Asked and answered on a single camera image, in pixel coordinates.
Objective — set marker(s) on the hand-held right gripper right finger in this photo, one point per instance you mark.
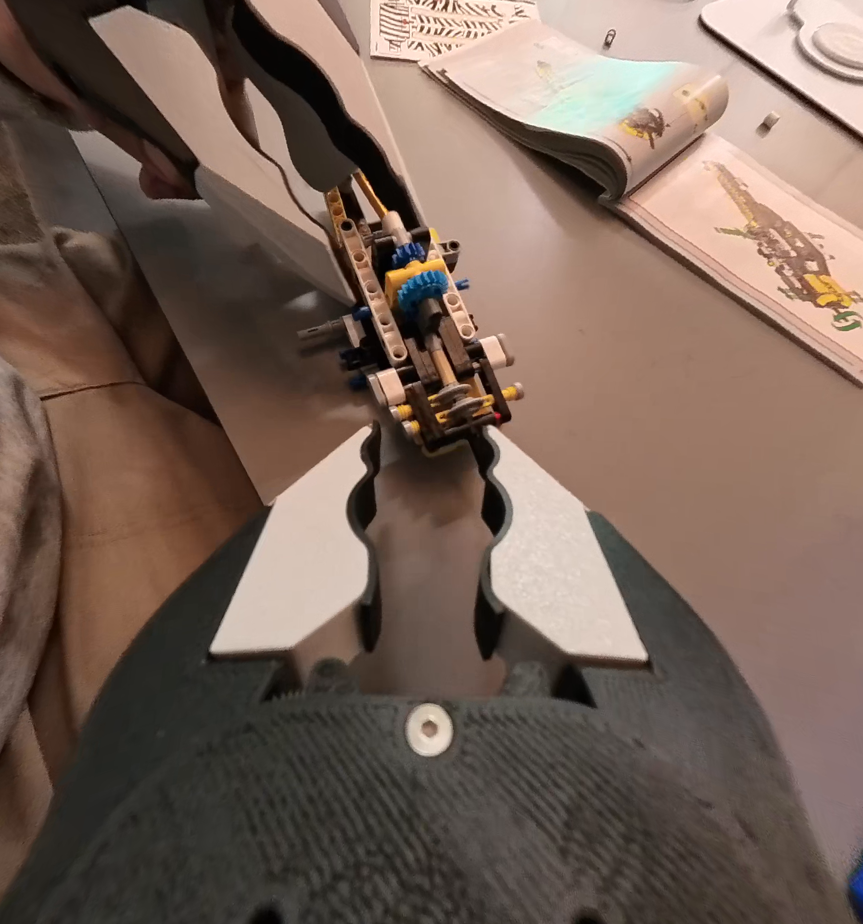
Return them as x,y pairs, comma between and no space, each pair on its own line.
561,577

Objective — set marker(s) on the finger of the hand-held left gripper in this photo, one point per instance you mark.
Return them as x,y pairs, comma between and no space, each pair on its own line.
345,94
208,144

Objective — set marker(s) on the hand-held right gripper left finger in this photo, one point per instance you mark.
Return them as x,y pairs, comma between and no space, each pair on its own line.
294,570

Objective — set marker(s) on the yellow and black lego model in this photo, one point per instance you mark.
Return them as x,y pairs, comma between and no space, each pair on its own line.
417,289

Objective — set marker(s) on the person's left hand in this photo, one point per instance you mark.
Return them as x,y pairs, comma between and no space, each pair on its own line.
166,177

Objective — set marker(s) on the zebra striped sticker sheet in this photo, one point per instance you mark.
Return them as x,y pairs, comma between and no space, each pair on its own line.
439,21

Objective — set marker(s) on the person's beige pants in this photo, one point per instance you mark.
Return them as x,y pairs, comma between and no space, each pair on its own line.
128,469

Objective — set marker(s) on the open instruction booklet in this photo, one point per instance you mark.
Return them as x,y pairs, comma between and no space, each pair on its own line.
547,94

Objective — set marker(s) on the white tablet stand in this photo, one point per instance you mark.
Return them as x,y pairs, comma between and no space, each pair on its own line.
763,43

